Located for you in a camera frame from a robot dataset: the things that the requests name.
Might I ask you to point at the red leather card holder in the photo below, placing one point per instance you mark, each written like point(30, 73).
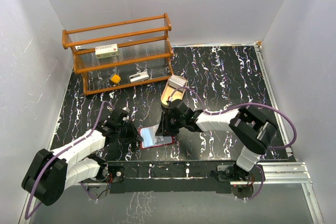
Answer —
point(144, 132)

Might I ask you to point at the stack of credit cards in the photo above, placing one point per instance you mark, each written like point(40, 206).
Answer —
point(176, 82)

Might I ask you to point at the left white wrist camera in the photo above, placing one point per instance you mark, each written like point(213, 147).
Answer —
point(125, 113)

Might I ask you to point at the beige oval tray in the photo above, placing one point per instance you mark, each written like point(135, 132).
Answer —
point(171, 92)

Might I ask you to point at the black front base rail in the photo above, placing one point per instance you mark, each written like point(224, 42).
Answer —
point(173, 176)

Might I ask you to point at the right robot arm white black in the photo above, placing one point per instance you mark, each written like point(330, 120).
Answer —
point(254, 129)

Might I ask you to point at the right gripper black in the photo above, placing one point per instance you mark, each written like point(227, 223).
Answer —
point(165, 128)

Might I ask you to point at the white stapler-like object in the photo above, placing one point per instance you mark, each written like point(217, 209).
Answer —
point(138, 77)

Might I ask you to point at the wooden shelf rack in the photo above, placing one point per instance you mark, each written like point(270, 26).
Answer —
point(143, 45)

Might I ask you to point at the yellow square object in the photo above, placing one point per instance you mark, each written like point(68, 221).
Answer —
point(115, 79)

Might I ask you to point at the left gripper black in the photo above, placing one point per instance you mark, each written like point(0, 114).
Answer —
point(134, 135)

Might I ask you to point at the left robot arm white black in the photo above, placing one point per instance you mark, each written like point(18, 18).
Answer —
point(52, 172)

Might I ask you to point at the white red box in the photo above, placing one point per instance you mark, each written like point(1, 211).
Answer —
point(106, 51)

